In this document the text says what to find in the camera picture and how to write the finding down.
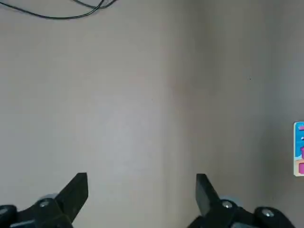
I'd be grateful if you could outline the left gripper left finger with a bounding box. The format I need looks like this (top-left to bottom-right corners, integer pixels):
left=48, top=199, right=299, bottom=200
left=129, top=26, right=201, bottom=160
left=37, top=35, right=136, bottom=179
left=0, top=172, right=89, bottom=228

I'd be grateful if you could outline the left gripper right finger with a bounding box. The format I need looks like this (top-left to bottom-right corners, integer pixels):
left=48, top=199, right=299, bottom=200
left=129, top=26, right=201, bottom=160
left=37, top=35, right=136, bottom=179
left=187, top=167, right=297, bottom=228

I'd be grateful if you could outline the blue wooden toy board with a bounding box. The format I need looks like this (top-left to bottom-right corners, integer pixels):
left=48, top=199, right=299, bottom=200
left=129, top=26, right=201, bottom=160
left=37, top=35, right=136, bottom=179
left=294, top=121, right=304, bottom=177

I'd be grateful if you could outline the black desk cable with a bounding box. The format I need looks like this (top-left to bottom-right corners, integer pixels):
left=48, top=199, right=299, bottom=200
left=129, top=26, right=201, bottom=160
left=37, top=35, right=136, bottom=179
left=0, top=0, right=117, bottom=20

